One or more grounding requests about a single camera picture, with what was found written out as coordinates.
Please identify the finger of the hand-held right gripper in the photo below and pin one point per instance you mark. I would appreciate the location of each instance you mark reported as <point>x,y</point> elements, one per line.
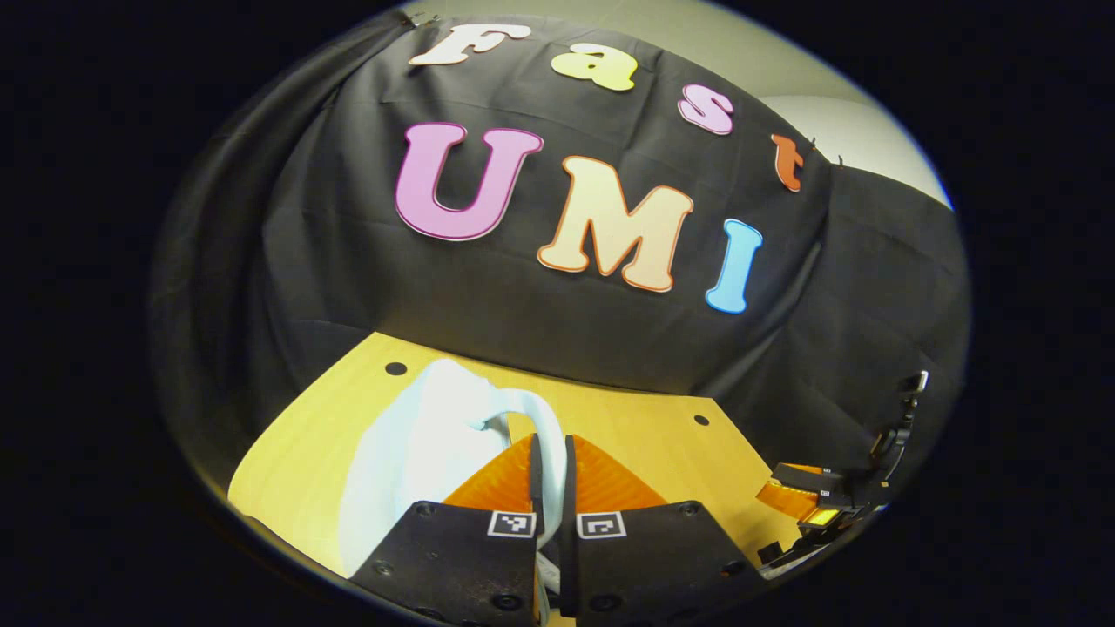
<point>784,498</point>
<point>810,476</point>

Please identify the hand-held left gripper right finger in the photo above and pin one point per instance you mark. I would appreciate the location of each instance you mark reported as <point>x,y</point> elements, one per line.
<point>568,492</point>

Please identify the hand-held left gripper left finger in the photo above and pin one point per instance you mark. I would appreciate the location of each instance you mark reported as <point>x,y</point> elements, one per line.
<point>536,488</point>

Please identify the white and pale blue suitcase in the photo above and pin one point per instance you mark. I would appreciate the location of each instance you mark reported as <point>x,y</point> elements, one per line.
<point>418,453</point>

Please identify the black backdrop cloth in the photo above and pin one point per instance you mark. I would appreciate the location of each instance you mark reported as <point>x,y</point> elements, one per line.
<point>348,261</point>

